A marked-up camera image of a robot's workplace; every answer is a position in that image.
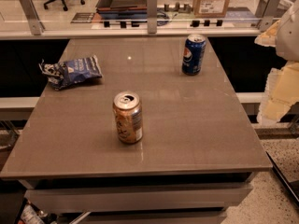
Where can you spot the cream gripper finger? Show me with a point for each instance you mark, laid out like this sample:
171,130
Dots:
280,94
268,38

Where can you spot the blue pepsi can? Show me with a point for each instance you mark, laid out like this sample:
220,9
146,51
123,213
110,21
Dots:
193,54

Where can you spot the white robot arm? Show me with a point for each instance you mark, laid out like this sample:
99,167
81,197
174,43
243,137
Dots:
287,39

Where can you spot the orange soda can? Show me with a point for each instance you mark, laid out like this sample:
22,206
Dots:
128,116

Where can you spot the blue chip bag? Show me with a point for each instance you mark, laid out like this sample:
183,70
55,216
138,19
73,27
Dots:
68,73

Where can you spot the cardboard box with label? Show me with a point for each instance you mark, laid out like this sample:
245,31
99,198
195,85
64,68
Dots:
210,8

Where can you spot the grey cabinet drawer front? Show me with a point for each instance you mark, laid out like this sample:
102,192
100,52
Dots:
142,198

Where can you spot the grey open tray box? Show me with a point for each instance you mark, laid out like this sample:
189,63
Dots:
123,0

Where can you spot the right metal glass post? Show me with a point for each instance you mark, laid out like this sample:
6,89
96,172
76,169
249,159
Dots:
268,15

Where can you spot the metal glass post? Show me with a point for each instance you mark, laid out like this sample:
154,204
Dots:
152,16
35,24
268,15

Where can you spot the middle metal glass post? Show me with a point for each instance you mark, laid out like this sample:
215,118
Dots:
152,16

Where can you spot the left metal glass post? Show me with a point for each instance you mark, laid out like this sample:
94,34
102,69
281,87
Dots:
35,24

